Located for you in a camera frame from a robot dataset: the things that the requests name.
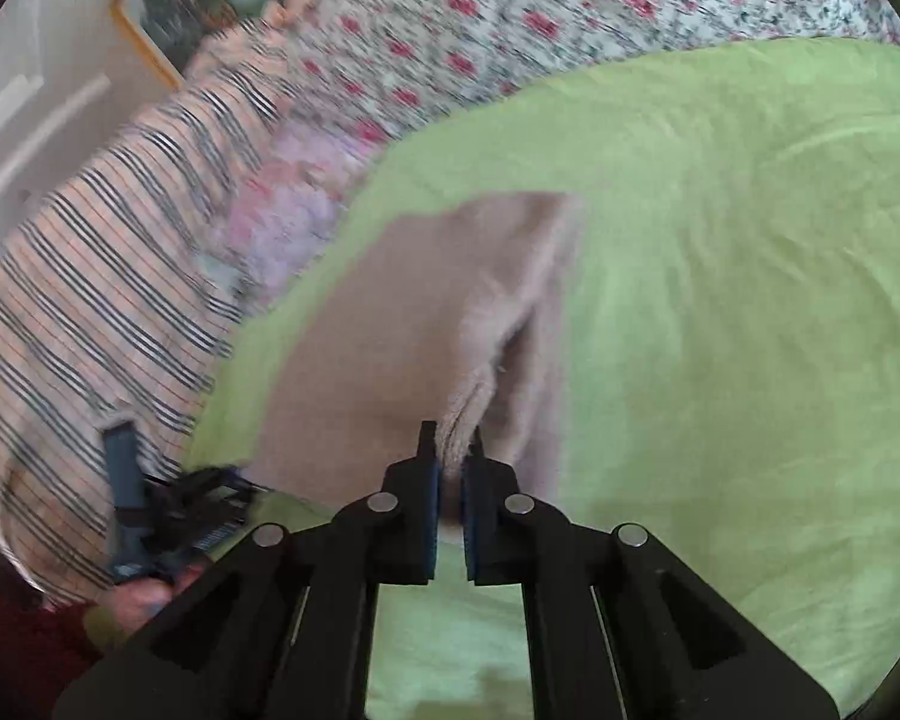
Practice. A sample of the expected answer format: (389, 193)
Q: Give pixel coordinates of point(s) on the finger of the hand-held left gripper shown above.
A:
(124, 480)

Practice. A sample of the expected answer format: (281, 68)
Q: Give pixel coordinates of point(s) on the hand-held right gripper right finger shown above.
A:
(471, 525)

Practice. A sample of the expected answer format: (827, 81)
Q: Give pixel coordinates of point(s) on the plaid striped blanket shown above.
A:
(82, 300)

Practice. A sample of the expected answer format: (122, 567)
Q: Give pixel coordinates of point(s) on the person's left hand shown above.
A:
(139, 604)

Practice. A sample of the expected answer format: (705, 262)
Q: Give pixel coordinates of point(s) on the person's left forearm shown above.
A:
(22, 652)

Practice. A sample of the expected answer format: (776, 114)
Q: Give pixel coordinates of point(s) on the rose print floral quilt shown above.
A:
(532, 15)

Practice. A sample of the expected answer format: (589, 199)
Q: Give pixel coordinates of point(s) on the beige knitted sweater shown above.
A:
(390, 330)

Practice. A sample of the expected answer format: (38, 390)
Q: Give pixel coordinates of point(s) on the framed wall picture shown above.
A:
(195, 0)

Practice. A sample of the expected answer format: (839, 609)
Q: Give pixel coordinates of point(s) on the large flower print pillow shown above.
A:
(292, 195)

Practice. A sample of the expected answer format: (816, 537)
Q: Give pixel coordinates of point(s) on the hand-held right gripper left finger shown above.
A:
(433, 517)

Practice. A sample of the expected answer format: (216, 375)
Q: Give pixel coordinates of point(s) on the green bed sheet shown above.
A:
(720, 277)

